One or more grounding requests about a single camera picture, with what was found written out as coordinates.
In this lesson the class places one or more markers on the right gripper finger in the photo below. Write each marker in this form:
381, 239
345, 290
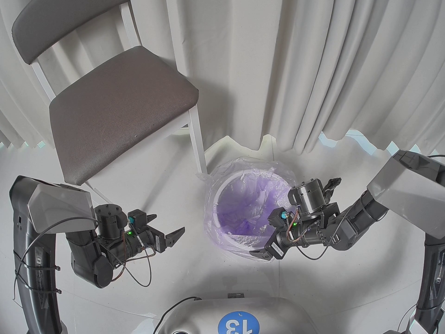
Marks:
263, 254

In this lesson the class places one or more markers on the white curtain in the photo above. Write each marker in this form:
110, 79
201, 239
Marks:
313, 64

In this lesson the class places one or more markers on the black plastic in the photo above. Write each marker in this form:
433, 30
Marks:
333, 183

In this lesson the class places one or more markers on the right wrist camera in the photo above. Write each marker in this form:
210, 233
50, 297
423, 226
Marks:
276, 217

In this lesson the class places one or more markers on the grey padded white chair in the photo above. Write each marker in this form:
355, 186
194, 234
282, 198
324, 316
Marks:
118, 110

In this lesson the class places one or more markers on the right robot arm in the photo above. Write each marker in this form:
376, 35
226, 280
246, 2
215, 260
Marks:
406, 186

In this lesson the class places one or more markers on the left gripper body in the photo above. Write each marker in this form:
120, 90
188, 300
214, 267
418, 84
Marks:
146, 244

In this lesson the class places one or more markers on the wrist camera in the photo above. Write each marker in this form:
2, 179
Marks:
276, 217
140, 219

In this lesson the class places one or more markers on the purple plastic bag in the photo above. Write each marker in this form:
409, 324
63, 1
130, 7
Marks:
243, 204

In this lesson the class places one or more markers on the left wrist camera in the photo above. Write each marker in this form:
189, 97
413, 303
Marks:
140, 219

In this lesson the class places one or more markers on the white trash bin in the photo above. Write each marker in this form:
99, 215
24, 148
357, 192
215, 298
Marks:
222, 200

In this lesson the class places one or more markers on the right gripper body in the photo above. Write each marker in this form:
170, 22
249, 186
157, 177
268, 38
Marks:
292, 238

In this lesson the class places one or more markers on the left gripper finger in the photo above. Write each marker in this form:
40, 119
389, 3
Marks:
152, 217
173, 238

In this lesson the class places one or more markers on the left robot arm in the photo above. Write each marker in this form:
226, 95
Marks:
55, 200

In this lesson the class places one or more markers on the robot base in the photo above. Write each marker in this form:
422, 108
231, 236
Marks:
236, 311

